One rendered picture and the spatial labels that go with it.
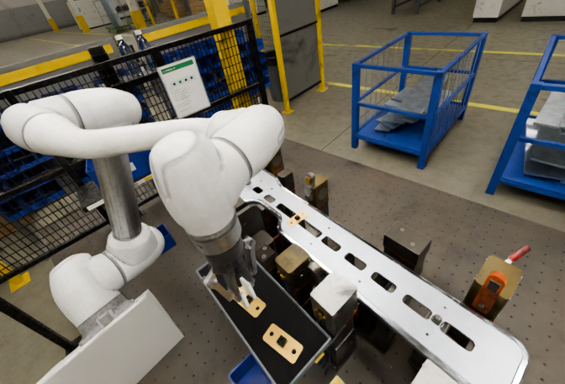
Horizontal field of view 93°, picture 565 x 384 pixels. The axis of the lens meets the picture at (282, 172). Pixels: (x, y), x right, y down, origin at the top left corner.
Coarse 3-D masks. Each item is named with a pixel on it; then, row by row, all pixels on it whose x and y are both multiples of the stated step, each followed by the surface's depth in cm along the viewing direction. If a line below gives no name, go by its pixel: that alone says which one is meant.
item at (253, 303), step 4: (240, 288) 67; (244, 292) 66; (248, 296) 65; (252, 300) 64; (256, 300) 64; (260, 300) 64; (240, 304) 64; (252, 304) 64; (256, 304) 64; (260, 304) 63; (264, 304) 63; (248, 308) 63; (252, 308) 63; (260, 308) 63; (248, 312) 63; (252, 312) 62; (256, 312) 62; (260, 312) 62; (256, 316) 61
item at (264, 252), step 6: (264, 246) 84; (258, 252) 83; (264, 252) 82; (270, 252) 82; (258, 258) 81; (264, 258) 81; (270, 258) 82; (264, 264) 81; (270, 264) 83; (276, 264) 85; (270, 270) 84; (276, 270) 87; (276, 276) 89
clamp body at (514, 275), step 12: (492, 264) 73; (504, 264) 72; (480, 276) 71; (516, 276) 69; (480, 288) 70; (504, 288) 68; (468, 300) 75; (504, 300) 66; (480, 312) 74; (492, 312) 71; (456, 336) 88
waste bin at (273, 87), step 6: (270, 54) 434; (270, 60) 401; (276, 60) 399; (270, 66) 410; (276, 66) 407; (270, 72) 417; (276, 72) 413; (270, 78) 425; (276, 78) 419; (276, 84) 426; (270, 90) 446; (276, 90) 433; (276, 96) 441
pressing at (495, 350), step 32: (288, 192) 118; (288, 224) 103; (320, 224) 100; (320, 256) 90; (384, 256) 86; (416, 288) 77; (384, 320) 71; (416, 320) 70; (448, 320) 69; (480, 320) 68; (448, 352) 64; (480, 352) 63; (512, 352) 62
